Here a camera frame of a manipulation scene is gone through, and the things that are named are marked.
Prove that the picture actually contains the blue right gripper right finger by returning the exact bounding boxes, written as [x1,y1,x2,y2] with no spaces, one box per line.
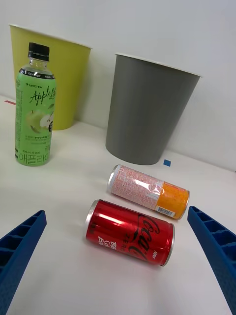
[187,205,236,315]

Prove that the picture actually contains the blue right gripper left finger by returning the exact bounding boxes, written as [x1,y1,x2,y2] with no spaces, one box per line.
[0,209,47,315]

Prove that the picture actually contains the red drink can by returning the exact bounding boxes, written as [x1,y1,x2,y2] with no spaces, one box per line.
[85,199,176,267]

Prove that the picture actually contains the orange and white drink can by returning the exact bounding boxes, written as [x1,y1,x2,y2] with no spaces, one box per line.
[107,164,191,221]

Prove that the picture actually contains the green label plastic bottle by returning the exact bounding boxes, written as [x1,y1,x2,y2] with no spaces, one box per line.
[14,41,57,167]

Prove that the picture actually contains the grey plastic waste bin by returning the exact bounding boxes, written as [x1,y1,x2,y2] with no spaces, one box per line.
[105,53,203,166]

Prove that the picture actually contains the yellow-green plastic waste bin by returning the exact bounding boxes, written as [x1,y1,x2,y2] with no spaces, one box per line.
[8,24,92,131]

